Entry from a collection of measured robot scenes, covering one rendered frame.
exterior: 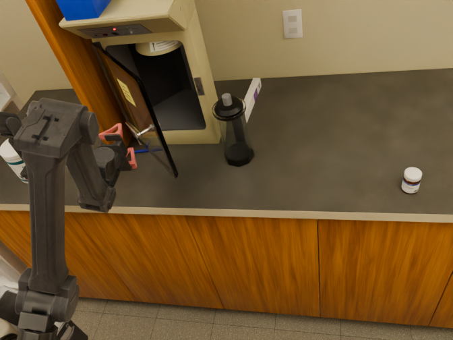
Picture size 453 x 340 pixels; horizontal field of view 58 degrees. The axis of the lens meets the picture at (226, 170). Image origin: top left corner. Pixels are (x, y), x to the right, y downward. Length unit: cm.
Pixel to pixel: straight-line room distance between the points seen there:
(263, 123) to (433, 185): 62
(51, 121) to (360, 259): 115
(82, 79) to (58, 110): 65
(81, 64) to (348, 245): 106
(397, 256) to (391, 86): 64
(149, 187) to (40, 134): 77
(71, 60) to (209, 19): 61
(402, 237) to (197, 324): 116
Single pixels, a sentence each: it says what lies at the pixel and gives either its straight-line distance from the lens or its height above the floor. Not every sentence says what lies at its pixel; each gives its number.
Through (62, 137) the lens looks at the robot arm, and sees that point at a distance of 72.
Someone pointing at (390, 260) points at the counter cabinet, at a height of 63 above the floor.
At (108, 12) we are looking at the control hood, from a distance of 122.
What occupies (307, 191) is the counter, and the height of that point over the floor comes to 94.
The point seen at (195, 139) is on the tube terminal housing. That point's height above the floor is 97.
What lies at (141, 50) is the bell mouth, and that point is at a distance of 138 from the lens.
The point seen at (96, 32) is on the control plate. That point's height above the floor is 145.
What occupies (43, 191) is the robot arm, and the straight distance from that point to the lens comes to 76.
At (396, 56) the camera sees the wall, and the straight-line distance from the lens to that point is 179.
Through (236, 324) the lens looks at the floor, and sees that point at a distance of 214.
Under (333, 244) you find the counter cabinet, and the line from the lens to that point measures 147.
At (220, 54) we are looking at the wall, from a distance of 180.
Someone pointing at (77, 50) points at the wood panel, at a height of 137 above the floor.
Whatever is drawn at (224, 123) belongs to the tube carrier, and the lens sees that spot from 129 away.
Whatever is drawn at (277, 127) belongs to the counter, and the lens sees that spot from 154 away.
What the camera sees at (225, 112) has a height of 117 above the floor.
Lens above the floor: 196
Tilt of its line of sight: 46 degrees down
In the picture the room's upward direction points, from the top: 15 degrees counter-clockwise
